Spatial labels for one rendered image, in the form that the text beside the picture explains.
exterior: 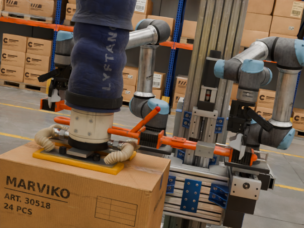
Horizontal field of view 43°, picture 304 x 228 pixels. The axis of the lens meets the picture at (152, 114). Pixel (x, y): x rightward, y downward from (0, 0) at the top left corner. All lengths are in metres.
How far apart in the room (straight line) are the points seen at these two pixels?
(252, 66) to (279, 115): 0.57
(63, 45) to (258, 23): 7.11
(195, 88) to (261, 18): 6.63
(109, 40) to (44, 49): 7.95
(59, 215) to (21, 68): 8.26
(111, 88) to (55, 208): 0.48
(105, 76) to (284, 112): 0.91
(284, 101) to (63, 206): 1.10
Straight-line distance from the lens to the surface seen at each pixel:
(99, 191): 1.39
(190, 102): 2.16
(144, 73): 2.07
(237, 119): 1.43
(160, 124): 1.99
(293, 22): 8.79
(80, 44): 1.45
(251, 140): 2.00
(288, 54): 1.85
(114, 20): 1.42
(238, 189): 1.92
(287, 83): 1.89
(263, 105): 8.76
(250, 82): 1.41
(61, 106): 1.89
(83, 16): 1.44
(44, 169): 1.45
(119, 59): 1.45
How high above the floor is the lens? 1.57
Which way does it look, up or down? 11 degrees down
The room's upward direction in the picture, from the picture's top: 9 degrees clockwise
